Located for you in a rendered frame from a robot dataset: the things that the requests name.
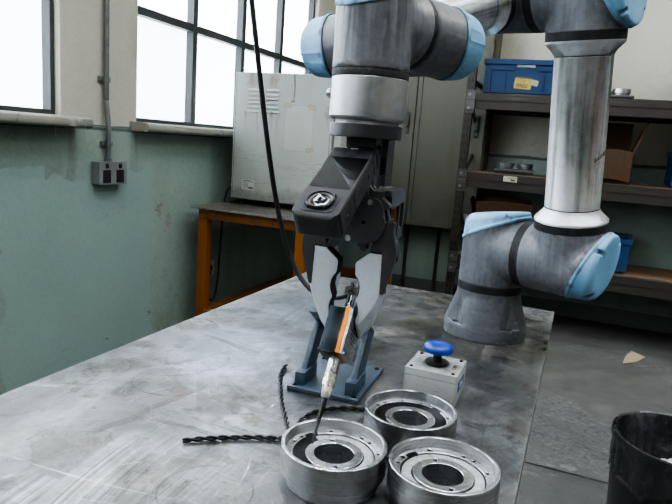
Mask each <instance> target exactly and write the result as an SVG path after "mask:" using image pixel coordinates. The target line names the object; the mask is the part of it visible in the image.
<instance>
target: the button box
mask: <svg viewBox="0 0 672 504"><path fill-rule="evenodd" d="M466 365H467V361H465V360H460V359H455V358H450V357H445V356H442V361H441V362H434V361H433V355H432V354H429V353H425V352H420V351H418V352H417V353H416V355H415V356H414V357H413V358H412V359H411V360H410V361H409V363H408V364H407V365H406V366H405V372H404V382H403V389H409V390H417V391H422V392H426V393H429V394H433V395H435V396H438V397H440V398H442V399H444V400H446V401H447V402H449V403H450V404H451V405H452V406H453V407H455V405H456V404H457V402H458V400H459V398H460V396H461V394H462V392H463V390H464V381H465V373H466Z"/></svg>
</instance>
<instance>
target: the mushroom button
mask: <svg viewBox="0 0 672 504"><path fill-rule="evenodd" d="M423 349H424V350H425V351H426V352H427V353H429V354H432V355H433V361H434V362H441V361H442V356H448V355H451V354H452V353H453V346H452V345H451V344H449V343H447V342H445V341H441V340H430V341H427V342H425V344H424V348H423Z"/></svg>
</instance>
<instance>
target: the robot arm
mask: <svg viewBox="0 0 672 504"><path fill-rule="evenodd" d="M646 4H647V0H335V5H336V14H332V13H330V14H326V15H325V16H322V17H317V18H314V19H312V20H311V21H310V22H308V24H307V25H306V26H305V28H304V30H303V32H302V35H301V39H300V50H301V53H300V54H301V55H302V60H303V62H304V64H305V66H306V68H307V69H308V70H309V71H310V72H311V73H312V74H313V75H315V76H317V77H320V78H331V79H332V84H331V88H328V89H327V91H326V95H327V97H328V98H330V112H329V116H330V117H331V118H332V119H335V122H330V132H329V135H332V136H344V137H347V140H346V148H341V147H334V148H333V149H332V151H331V152H330V154H329V155H328V157H327V158H326V160H325V161H324V163H323V164H322V165H321V167H320V168H319V170H318V171H317V173H316V174H315V176H314V177H313V179H312V180H311V182H310V183H309V184H308V186H307V187H306V189H305V190H304V192H303V193H302V195H301V196H300V198H299V199H298V200H297V202H296V203H295V205H294V206H293V208H292V211H293V216H294V221H295V226H296V231H297V233H301V234H304V236H303V243H302V251H303V258H304V263H305V268H306V273H307V278H308V282H309V283H310V288H311V292H312V296H313V300H314V303H315V306H316V309H317V312H318V315H319V317H320V319H321V322H322V324H323V326H324V327H325V324H326V320H327V317H328V312H329V309H330V306H331V305H333V306H334V300H335V298H336V295H337V289H336V288H337V286H338V283H339V279H340V271H341V269H342V264H343V257H342V256H341V255H340V253H339V252H338V245H339V244H340V243H341V242H342V241H343V242H351V243H357V244H358V246H359V248H360V250H362V251H365V250H367V249H368V248H369V244H370V243H372V246H371V250H370V253H369V254H368V255H366V256H364V257H363V258H361V259H360V260H358V261H357V262H356V264H355V275H356V278H357V280H358V282H359V293H358V295H357V298H356V304H357V308H358V311H357V315H356V318H355V321H354V326H355V331H356V337H357V338H358V339H359V338H362V337H363V336H364V335H365V333H366V332H367V331H368V330H369V328H370V327H371V326H372V324H373V323H374V321H375V319H376V317H377V314H378V312H379V309H380V307H381V304H382V302H383V299H384V297H385V294H386V289H387V284H388V282H389V280H390V278H391V276H392V274H393V271H394V269H395V267H396V265H397V261H398V257H399V241H398V238H400V237H402V227H403V217H404V206H405V196H406V189H402V188H393V187H392V186H391V180H392V169H393V158H394V147H395V140H397V141H401V134H402V128H401V127H399V124H402V123H404V122H405V118H406V108H407V97H408V87H409V82H408V81H409V77H433V78H434V79H436V80H439V81H445V80H451V81H454V80H460V79H463V78H465V77H467V76H468V75H469V74H471V73H472V72H473V71H474V70H475V69H476V68H477V66H478V65H479V63H480V61H481V59H482V57H483V54H484V50H485V46H486V45H485V37H490V36H492V35H495V34H514V33H545V44H544V45H545V46H546V47H547V48H548V49H549V50H550V51H551V53H552V54H553V56H554V65H553V80H552V96H551V111H550V126H549V142H548V157H547V173H546V188H545V203H544V207H543V208H542V209H541V210H540V211H539V212H537V213H536V214H535V215H534V222H533V221H532V219H533V217H532V214H531V213H530V212H476V213H472V214H470V215H469V216H468V217H467V218H466V221H465V227H464V233H463V234H462V238H463V241H462V250H461V259H460V268H459V277H458V285H457V290H456V292H455V294H454V297H453V299H452V301H451V303H450V305H449V307H448V310H447V312H446V314H445V317H444V325H443V328H444V330H445V331H446V332H448V333H449V334H451V335H453V336H455V337H458V338H460V339H463V340H467V341H471V342H475V343H481V344H488V345H515V344H519V343H522V342H523V341H524V340H525V337H526V329H527V328H526V322H525V317H524V311H523V306H522V301H521V292H522V286H523V287H527V288H531V289H536V290H540V291H544V292H548V293H553V294H557V295H561V296H564V297H565V298H575V299H580V300H587V301H588V300H593V299H595V298H597V297H598V296H600V295H601V294H602V293H603V291H604V290H605V289H606V287H607V286H608V284H609V282H610V280H611V278H612V276H613V274H614V272H615V269H616V266H617V263H618V259H619V255H620V249H621V243H620V238H619V236H618V235H616V234H614V233H613V232H608V230H609V218H608V217H607V216H606V215H605V214H604V213H603V212H602V211H601V209H600V206H601V195H602V184H603V173H604V163H605V152H606V141H607V131H608V120H609V109H610V99H611V88H612V77H613V67H614V56H615V53H616V51H617V50H618V49H619V48H620V47H621V46H622V45H623V44H624V43H626V42H627V37H628V28H629V29H630V28H633V27H634V26H637V25H638V24H639V23H640V22H641V21H642V19H643V17H644V11H645V9H646ZM400 204H401V212H400ZM396 206H397V209H396V220H395V222H393V219H391V212H392V208H393V207H396ZM399 215H400V222H399ZM398 225H399V227H398Z"/></svg>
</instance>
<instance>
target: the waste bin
mask: <svg viewBox="0 0 672 504"><path fill-rule="evenodd" d="M611 434H612V438H611V443H610V451H609V462H608V464H609V480H608V491H607V502H606V504H672V463H670V462H667V461H664V460H662V459H661V458H664V459H670V458H671V459H672V415H671V414H666V413H659V412H650V411H635V412H627V413H622V414H620V415H618V416H616V417H615V418H614V420H613V422H612V425H611Z"/></svg>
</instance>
